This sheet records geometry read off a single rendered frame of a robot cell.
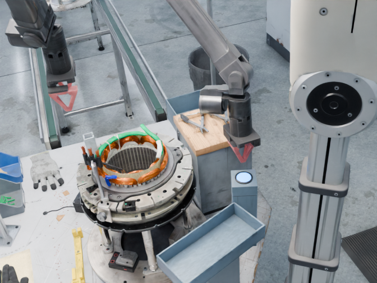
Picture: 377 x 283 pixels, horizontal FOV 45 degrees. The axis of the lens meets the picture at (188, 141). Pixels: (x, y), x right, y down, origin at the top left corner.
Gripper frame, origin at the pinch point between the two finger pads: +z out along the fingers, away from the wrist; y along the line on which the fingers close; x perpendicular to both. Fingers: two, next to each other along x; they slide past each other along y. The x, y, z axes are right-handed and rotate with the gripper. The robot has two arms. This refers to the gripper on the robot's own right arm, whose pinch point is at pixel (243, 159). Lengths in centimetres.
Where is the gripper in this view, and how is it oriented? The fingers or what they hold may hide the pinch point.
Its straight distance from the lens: 124.7
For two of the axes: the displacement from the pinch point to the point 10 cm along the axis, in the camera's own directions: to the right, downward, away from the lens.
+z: 1.2, 8.2, 5.6
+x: 9.4, -2.7, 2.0
